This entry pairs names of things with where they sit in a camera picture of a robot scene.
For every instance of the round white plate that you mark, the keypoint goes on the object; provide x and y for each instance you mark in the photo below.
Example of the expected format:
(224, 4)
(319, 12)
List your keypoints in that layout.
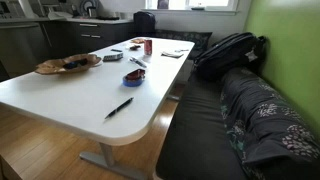
(87, 4)

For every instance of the small object on sill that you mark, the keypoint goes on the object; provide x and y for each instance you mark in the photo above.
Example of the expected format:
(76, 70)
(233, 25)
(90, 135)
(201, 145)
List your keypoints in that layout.
(197, 8)

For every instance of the red stapler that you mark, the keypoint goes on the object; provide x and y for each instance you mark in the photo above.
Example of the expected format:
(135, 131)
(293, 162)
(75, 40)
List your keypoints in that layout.
(135, 74)

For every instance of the black backpack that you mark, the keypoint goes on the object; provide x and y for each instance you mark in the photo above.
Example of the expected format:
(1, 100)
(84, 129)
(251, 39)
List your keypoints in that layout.
(226, 55)

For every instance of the dark grey drawer cabinet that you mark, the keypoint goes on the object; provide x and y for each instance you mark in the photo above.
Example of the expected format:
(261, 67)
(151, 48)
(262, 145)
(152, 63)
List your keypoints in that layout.
(100, 33)

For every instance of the orange snack packet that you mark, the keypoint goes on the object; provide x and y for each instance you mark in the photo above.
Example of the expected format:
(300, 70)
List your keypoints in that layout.
(137, 40)

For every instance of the dark blue bag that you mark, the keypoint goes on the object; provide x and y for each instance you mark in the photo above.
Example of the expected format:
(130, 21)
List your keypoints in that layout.
(144, 23)

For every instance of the grey table leg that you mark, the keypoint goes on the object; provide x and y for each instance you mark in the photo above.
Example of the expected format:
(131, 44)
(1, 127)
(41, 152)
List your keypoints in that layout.
(173, 97)
(108, 158)

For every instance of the red soda can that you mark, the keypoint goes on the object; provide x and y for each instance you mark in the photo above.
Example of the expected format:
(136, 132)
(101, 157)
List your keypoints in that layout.
(148, 47)

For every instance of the small white packet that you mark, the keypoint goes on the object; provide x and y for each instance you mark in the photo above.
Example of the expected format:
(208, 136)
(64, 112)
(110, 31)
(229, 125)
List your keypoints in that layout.
(182, 50)

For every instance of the white window frame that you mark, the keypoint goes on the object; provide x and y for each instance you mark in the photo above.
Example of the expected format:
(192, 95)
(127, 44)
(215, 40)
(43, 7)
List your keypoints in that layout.
(193, 10)

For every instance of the steel kettle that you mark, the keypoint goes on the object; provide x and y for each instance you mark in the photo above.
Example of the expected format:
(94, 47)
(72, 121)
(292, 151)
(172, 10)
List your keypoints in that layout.
(91, 12)

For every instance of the black sofa seat cushion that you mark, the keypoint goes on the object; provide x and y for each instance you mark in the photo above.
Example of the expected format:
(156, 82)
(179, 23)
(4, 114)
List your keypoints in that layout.
(196, 133)

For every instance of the grey dishwasher front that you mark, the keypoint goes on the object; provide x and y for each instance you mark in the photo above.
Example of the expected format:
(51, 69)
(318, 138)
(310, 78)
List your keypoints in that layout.
(20, 46)

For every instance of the dark floral corner pillow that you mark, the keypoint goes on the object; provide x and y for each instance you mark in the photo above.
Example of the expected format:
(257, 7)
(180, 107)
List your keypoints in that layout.
(196, 40)

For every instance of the dark snack wrapper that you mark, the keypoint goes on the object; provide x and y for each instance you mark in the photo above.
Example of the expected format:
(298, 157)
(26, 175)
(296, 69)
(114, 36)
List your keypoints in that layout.
(135, 47)

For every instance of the black marker pen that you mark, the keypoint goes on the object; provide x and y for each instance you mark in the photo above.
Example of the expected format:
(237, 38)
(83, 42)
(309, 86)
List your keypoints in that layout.
(138, 62)

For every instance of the brown wooden bowl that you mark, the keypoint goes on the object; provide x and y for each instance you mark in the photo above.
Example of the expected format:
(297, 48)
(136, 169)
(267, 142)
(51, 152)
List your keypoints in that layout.
(50, 66)

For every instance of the flat black strip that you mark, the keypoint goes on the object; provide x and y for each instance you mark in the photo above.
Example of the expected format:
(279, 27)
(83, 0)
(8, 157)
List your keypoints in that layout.
(116, 50)

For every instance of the black sunglasses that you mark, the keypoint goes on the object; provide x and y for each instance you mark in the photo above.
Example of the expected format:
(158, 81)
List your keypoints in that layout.
(75, 63)

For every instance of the long floral back cushion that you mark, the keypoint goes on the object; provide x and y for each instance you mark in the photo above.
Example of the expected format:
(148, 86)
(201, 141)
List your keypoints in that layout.
(266, 123)

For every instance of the black ballpoint pen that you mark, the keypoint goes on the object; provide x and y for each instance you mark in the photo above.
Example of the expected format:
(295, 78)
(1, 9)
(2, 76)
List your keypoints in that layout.
(119, 108)

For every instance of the small paper booklet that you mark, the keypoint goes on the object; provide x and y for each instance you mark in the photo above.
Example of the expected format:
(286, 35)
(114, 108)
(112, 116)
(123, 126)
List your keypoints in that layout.
(171, 54)

